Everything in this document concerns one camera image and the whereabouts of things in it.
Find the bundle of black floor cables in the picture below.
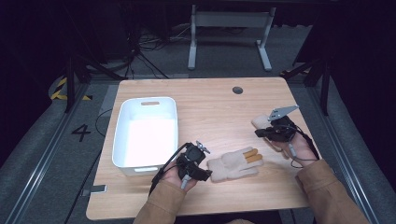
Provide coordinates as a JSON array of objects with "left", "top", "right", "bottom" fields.
[{"left": 123, "top": 22, "right": 194, "bottom": 79}]

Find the grey right gripper cable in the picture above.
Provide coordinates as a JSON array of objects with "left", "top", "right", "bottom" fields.
[{"left": 279, "top": 123, "right": 320, "bottom": 170}]

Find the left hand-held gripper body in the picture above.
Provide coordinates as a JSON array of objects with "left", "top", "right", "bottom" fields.
[{"left": 176, "top": 140, "right": 211, "bottom": 180}]

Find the white plastic basket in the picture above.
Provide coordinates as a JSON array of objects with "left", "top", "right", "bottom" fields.
[{"left": 111, "top": 96, "right": 179, "bottom": 177}]

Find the small metal bracket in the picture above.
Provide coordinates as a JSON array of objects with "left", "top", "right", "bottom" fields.
[{"left": 80, "top": 184, "right": 108, "bottom": 198}]

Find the person's left hand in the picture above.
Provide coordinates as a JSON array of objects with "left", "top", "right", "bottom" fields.
[{"left": 162, "top": 164, "right": 199, "bottom": 192}]

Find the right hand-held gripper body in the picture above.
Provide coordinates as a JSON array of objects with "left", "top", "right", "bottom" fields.
[{"left": 266, "top": 105, "right": 301, "bottom": 143}]

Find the person's right hand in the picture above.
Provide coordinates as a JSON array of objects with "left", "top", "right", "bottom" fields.
[{"left": 271, "top": 132, "right": 318, "bottom": 168}]

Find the black metal stand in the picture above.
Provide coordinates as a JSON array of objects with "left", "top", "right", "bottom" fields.
[
  {"left": 63, "top": 54, "right": 126, "bottom": 114},
  {"left": 279, "top": 57, "right": 332, "bottom": 117}
]

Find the yellow black hazard tape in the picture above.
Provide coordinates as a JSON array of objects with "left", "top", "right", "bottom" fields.
[{"left": 49, "top": 77, "right": 93, "bottom": 102}]

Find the grey metal desk frame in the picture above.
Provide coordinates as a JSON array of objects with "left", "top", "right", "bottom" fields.
[{"left": 187, "top": 4, "right": 277, "bottom": 72}]

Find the beige glove with orange fingertips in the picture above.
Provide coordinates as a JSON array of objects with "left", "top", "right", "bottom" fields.
[{"left": 206, "top": 147, "right": 265, "bottom": 184}]

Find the thin black floor cable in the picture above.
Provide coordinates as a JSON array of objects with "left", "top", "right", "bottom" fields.
[{"left": 94, "top": 107, "right": 114, "bottom": 138}]

